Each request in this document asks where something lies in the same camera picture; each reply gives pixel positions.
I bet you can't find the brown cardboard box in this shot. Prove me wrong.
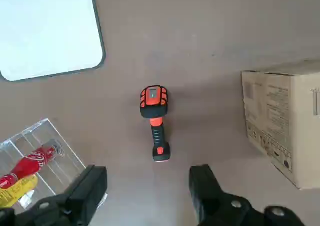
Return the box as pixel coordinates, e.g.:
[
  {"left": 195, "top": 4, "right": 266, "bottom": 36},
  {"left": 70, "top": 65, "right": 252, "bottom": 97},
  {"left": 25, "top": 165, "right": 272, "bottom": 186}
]
[{"left": 240, "top": 70, "right": 320, "bottom": 190}]

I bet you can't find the red cola bottle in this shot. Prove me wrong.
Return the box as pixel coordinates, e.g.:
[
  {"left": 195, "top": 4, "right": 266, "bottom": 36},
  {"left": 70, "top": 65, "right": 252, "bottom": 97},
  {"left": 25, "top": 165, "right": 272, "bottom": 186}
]
[{"left": 0, "top": 138, "right": 63, "bottom": 189}]

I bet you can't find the clear acrylic tiered shelf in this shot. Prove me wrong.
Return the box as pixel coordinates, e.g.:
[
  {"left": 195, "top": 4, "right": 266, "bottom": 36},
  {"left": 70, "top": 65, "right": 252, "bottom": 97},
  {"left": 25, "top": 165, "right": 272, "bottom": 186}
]
[{"left": 0, "top": 118, "right": 108, "bottom": 209}]

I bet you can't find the orange black barcode scanner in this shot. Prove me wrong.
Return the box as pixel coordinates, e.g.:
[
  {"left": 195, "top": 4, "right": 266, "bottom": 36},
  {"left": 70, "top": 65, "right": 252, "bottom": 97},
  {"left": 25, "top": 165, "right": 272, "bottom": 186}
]
[{"left": 139, "top": 85, "right": 172, "bottom": 163}]

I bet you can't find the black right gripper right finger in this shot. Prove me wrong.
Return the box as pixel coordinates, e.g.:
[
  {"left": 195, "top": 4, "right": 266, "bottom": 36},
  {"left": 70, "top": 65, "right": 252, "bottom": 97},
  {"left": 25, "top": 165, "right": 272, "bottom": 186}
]
[{"left": 188, "top": 163, "right": 307, "bottom": 226}]

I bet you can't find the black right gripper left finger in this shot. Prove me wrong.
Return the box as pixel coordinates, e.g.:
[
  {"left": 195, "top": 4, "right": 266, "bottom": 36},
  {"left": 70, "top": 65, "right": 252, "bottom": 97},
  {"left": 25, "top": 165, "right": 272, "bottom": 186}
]
[{"left": 0, "top": 164, "right": 108, "bottom": 226}]

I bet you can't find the yellow drink bottle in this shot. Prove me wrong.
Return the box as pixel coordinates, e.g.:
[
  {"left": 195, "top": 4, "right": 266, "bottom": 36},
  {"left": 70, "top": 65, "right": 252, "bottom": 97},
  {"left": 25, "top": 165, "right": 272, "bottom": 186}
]
[{"left": 0, "top": 175, "right": 39, "bottom": 208}]

